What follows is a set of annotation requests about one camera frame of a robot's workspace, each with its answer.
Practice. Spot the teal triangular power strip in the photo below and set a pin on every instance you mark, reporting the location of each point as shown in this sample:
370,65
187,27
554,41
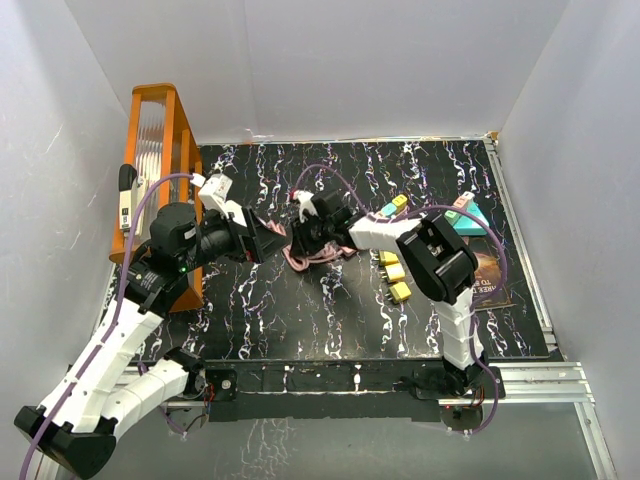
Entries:
466,227

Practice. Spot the dark book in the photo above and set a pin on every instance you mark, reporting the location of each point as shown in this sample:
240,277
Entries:
488,274

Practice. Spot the yellow plug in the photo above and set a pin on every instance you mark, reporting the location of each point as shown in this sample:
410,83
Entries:
400,203

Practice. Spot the orange wooden rack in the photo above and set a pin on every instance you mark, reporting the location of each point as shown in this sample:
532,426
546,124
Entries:
160,142

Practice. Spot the pink power strip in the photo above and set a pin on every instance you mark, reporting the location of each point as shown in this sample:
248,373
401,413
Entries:
341,251

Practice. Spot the yellow plug adapter one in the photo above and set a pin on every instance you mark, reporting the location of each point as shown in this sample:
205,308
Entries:
387,258

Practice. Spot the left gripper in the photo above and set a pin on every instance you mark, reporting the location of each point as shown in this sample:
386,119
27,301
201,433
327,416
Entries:
261,245

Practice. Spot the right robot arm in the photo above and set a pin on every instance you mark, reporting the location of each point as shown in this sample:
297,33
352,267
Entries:
439,261

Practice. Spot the white black stapler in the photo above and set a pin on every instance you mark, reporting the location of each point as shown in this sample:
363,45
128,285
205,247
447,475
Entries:
132,188

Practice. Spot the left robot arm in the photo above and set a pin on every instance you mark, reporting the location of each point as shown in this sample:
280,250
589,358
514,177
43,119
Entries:
115,340

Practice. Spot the yellow plug adapter two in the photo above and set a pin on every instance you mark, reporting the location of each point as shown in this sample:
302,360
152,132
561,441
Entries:
393,273

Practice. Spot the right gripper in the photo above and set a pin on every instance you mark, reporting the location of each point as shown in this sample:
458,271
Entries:
300,243

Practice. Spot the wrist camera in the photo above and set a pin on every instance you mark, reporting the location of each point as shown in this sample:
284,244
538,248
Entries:
213,193
306,207

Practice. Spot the blue plug adapter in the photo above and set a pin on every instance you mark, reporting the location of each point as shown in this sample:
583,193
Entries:
388,211

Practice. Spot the aluminium frame rail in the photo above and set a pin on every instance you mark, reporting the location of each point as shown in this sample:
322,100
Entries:
228,392

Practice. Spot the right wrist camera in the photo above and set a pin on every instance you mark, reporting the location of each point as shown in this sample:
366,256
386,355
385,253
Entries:
306,207

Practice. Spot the yellow plug adapter three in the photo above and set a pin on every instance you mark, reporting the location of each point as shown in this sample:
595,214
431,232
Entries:
399,292

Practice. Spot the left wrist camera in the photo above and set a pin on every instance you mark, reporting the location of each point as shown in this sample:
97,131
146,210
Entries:
213,193

